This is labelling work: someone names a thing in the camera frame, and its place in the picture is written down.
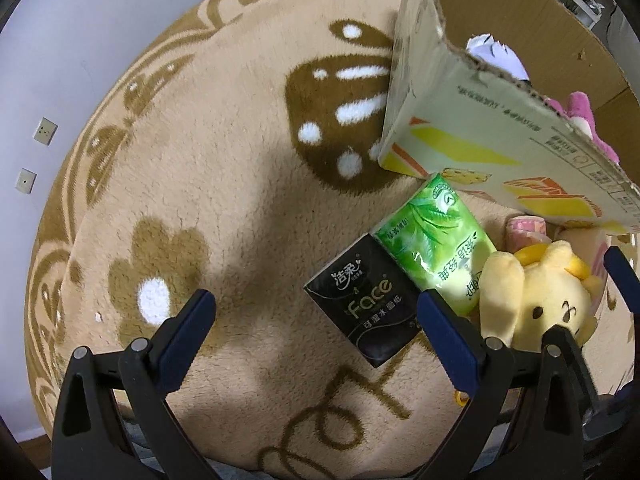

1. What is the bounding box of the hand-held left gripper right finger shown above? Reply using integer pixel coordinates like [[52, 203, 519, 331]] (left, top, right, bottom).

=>
[[415, 290, 599, 480]]

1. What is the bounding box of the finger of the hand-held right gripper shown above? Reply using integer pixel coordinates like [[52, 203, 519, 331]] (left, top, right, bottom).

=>
[[603, 247, 640, 311]]

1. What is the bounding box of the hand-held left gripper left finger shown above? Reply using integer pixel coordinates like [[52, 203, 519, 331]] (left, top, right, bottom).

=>
[[50, 289, 221, 480]]

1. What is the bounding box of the yellow plush bear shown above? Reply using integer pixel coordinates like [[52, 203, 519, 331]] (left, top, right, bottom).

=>
[[477, 240, 608, 351]]

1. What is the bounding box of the black tissue pack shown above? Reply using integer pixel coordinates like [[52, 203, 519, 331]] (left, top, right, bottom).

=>
[[303, 234, 431, 368]]

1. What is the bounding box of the green tissue pack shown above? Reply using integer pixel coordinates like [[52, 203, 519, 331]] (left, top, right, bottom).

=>
[[372, 172, 498, 317]]

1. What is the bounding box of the pink swirl roll plush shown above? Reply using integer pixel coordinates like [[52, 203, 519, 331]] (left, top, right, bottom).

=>
[[504, 214, 608, 271]]

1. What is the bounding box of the cardboard box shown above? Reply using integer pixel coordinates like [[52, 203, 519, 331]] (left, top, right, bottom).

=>
[[377, 0, 640, 235]]

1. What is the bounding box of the beige patterned carpet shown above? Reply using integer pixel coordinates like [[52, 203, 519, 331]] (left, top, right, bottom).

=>
[[22, 0, 640, 476]]

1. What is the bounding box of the pink and white plush toy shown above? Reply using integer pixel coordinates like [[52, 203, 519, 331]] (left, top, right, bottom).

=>
[[544, 91, 621, 163]]

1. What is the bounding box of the white and purple plush toy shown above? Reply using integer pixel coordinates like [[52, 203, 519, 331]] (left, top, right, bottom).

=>
[[465, 34, 530, 81]]

